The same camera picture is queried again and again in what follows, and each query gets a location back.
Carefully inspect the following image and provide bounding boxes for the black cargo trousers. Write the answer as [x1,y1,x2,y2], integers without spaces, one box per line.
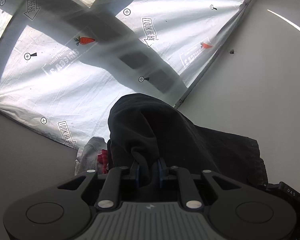
[108,94,268,187]

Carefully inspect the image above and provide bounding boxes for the red checked shirt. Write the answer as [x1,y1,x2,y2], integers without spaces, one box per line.
[97,149,108,174]

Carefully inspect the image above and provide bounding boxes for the grey sweatshirt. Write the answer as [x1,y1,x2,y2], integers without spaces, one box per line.
[75,137,107,175]

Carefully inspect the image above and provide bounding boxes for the white printed window curtain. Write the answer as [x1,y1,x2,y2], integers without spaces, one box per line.
[0,0,254,148]

